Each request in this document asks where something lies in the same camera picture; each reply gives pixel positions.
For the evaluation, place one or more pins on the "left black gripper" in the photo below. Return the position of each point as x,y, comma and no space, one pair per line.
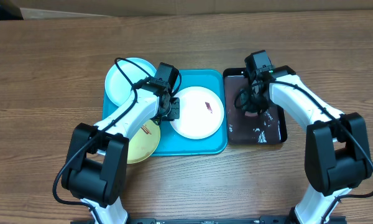
175,113

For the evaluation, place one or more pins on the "cardboard backdrop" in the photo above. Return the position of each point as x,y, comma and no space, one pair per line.
190,7

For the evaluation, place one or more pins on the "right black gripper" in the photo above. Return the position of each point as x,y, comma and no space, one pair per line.
246,94

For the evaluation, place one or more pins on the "yellow plate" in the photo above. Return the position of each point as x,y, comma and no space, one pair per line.
144,142

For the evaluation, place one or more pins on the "teal plastic tray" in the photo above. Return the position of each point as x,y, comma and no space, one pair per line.
192,143

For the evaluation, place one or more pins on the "light blue plate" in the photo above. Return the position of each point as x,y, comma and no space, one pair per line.
117,88

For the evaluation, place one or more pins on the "black rectangular tray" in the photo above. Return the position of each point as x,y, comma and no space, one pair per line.
268,127

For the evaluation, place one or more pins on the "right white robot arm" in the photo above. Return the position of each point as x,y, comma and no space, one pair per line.
338,162

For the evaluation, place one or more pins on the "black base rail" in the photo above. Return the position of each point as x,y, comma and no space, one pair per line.
261,220

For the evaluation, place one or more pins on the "white plate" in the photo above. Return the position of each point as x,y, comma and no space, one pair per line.
201,113

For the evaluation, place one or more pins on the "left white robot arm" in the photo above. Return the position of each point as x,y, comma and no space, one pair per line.
95,168

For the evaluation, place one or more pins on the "green sponge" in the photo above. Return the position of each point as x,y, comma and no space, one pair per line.
249,107

